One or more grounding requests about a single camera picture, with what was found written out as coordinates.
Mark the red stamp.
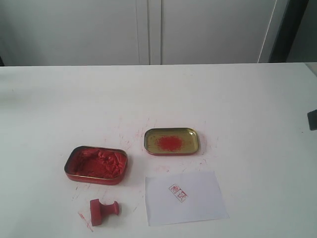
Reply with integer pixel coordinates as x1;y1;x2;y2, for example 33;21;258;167
90;199;120;227

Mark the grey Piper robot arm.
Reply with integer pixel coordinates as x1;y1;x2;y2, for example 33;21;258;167
307;110;317;131

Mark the red ink paste tin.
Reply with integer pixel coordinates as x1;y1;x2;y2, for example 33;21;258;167
64;146;128;185

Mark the gold tin lid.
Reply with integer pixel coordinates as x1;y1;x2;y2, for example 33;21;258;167
144;127;200;156

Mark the white paper sheet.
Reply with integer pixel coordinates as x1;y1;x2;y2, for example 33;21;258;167
145;171;229;226

